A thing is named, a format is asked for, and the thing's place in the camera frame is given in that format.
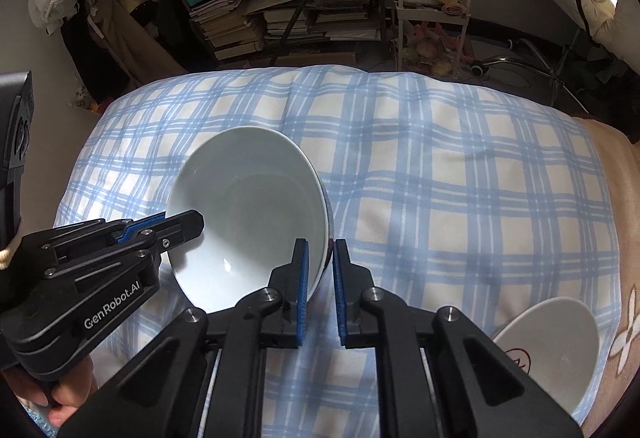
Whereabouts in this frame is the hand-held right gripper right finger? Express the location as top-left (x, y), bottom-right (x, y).
top-left (333, 238), bottom-right (585, 438)

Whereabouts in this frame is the small patterned box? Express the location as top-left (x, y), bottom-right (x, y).
top-left (74, 78), bottom-right (102, 111)

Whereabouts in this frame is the teal fluffy cloth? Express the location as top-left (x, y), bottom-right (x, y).
top-left (20, 405), bottom-right (66, 438)

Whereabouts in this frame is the blue plaid tablecloth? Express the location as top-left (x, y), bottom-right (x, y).
top-left (52, 65), bottom-right (623, 438)

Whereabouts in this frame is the brown hanging coat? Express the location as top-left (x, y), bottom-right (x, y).
top-left (87, 0), bottom-right (187, 94)

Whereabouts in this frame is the plain white bowl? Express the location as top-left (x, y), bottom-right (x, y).
top-left (492, 297), bottom-right (600, 424)

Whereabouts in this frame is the black hanging garment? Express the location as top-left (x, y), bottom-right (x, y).
top-left (60, 12), bottom-right (102, 84)

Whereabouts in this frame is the person's left hand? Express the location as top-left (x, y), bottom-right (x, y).
top-left (15, 355), bottom-right (99, 427)

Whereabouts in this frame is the large red patterned bowl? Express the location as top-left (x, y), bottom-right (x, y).
top-left (165, 127), bottom-right (333, 316)

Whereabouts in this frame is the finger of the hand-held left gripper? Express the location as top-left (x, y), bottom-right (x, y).
top-left (22, 212), bottom-right (168, 263)
top-left (44, 210), bottom-right (205, 281)

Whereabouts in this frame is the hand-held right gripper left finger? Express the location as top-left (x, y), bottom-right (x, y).
top-left (59, 238), bottom-right (312, 438)

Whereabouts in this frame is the chrome office chair base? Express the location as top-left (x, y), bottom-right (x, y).
top-left (470, 38), bottom-right (587, 109)

